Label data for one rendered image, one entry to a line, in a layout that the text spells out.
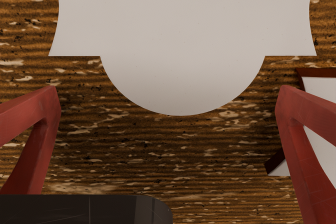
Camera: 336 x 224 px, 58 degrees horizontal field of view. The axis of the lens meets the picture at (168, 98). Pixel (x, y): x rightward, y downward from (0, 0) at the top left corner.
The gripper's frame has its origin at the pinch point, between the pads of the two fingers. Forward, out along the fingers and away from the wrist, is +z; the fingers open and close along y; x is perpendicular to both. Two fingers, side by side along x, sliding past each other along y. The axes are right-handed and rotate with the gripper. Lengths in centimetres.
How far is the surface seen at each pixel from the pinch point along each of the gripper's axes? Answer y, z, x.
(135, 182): 2.1, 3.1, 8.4
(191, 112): -1.2, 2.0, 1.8
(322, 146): -8.4, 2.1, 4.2
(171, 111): -0.2, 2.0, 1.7
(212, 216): -3.3, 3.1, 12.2
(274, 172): -6.2, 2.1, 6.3
